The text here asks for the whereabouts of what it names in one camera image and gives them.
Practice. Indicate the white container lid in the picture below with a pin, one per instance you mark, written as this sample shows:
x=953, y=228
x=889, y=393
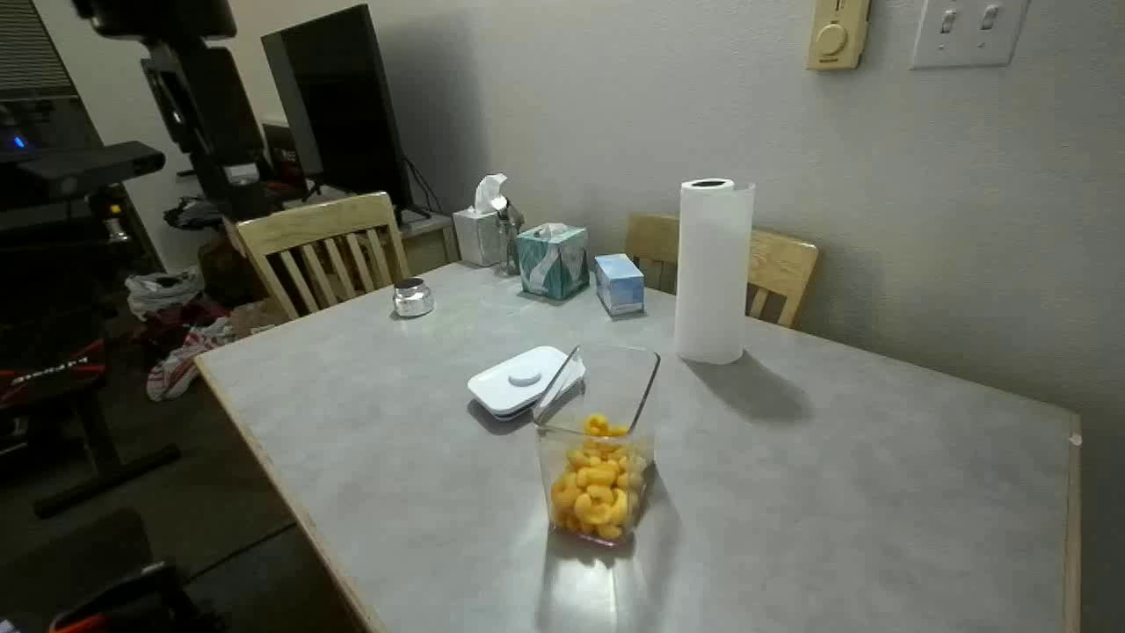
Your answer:
x=527, y=385

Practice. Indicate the clear plastic container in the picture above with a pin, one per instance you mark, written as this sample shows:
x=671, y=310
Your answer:
x=616, y=385

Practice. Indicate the teal tissue box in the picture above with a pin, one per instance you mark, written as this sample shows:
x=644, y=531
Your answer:
x=554, y=263

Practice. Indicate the blue flat tissue box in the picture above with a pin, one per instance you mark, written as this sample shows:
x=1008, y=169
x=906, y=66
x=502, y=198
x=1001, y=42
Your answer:
x=620, y=282

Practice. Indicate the glass jar with utensils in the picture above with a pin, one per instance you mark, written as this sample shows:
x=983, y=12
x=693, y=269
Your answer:
x=508, y=228

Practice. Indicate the grey cube tissue box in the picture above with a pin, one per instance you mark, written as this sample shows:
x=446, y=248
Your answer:
x=480, y=224

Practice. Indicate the orange cheese snacks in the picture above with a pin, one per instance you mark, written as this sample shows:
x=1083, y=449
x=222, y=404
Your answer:
x=601, y=486

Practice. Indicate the white paper towel roll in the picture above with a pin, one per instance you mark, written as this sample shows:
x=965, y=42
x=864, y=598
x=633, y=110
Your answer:
x=714, y=221

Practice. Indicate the wooden chair near side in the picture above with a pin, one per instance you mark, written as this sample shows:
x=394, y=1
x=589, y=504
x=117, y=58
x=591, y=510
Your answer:
x=323, y=255

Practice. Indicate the black monitor screen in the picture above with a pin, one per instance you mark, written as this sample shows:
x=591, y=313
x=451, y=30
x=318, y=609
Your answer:
x=332, y=85

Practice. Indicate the wooden chair by wall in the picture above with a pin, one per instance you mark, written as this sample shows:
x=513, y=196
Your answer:
x=776, y=280

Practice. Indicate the black camera stand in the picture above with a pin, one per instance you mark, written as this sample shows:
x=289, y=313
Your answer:
x=202, y=105

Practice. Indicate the beige wall thermostat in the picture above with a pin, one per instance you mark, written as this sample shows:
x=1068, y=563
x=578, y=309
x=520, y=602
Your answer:
x=837, y=34

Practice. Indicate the white light switch plate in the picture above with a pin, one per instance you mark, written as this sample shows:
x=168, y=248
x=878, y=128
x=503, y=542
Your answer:
x=967, y=34

